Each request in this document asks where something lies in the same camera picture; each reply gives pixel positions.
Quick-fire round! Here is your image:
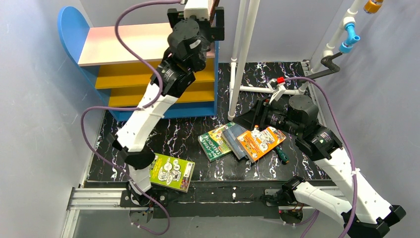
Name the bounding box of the lime green treehouse book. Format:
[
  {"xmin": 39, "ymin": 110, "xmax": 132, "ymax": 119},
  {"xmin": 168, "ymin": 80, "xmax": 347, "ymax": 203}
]
[{"xmin": 150, "ymin": 153, "xmax": 195, "ymax": 193}]

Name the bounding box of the red hardcover book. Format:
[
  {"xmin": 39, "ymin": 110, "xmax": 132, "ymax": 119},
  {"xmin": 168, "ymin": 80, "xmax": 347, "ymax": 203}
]
[{"xmin": 209, "ymin": 0, "xmax": 220, "ymax": 24}]

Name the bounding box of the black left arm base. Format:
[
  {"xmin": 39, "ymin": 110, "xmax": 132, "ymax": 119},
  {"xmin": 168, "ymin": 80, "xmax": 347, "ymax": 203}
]
[{"xmin": 119, "ymin": 182, "xmax": 169, "ymax": 224}]

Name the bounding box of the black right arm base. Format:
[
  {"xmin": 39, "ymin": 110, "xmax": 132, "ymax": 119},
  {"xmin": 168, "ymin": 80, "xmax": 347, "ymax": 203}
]
[{"xmin": 261, "ymin": 176, "xmax": 306, "ymax": 224}]

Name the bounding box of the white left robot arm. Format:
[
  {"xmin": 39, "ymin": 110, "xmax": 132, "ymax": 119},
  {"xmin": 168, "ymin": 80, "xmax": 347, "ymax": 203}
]
[{"xmin": 112, "ymin": 3, "xmax": 225, "ymax": 196}]

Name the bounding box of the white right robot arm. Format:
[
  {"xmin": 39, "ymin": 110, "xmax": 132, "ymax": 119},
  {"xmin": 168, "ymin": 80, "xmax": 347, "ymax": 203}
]
[{"xmin": 233, "ymin": 95, "xmax": 406, "ymax": 238}]

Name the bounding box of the orange cartoon book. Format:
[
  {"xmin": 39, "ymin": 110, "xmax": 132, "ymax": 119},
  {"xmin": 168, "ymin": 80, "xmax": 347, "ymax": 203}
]
[{"xmin": 237, "ymin": 126, "xmax": 286, "ymax": 163}]

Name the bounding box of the grey blue book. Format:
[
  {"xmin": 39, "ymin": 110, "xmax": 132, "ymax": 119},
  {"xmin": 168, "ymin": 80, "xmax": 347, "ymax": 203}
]
[{"xmin": 221, "ymin": 121, "xmax": 247, "ymax": 160}]

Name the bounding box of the dark green storey treehouse book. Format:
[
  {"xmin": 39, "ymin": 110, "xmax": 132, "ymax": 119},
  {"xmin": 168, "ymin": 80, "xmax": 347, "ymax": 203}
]
[{"xmin": 198, "ymin": 122, "xmax": 235, "ymax": 163}]

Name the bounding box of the blue pipe fitting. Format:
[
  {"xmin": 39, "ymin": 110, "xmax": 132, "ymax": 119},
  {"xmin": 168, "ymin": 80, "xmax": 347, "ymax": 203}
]
[{"xmin": 339, "ymin": 23, "xmax": 361, "ymax": 54}]

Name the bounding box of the blue pink yellow bookshelf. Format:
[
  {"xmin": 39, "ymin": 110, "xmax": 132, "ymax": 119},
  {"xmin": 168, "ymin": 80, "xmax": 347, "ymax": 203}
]
[{"xmin": 57, "ymin": 6, "xmax": 219, "ymax": 121}]

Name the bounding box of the orange pipe cap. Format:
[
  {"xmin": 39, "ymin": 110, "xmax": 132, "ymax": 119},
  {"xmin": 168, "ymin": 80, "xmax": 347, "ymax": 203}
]
[{"xmin": 363, "ymin": 0, "xmax": 383, "ymax": 14}]

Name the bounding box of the green handled screwdriver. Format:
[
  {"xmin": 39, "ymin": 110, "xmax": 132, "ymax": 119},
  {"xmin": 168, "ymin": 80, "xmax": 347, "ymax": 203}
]
[{"xmin": 275, "ymin": 146, "xmax": 289, "ymax": 165}]

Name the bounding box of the white pvc pipe frame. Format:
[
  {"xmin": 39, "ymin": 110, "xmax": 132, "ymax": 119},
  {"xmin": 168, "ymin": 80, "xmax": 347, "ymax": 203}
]
[{"xmin": 227, "ymin": 0, "xmax": 362, "ymax": 121}]

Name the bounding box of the black pipe handle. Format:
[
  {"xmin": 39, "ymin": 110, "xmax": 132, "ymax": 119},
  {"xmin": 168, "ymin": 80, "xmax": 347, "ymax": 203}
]
[{"xmin": 298, "ymin": 52, "xmax": 344, "ymax": 84}]

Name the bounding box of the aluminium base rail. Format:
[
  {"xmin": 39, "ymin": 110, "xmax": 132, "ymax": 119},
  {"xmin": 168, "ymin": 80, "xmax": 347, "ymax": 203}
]
[{"xmin": 60, "ymin": 185, "xmax": 375, "ymax": 238}]

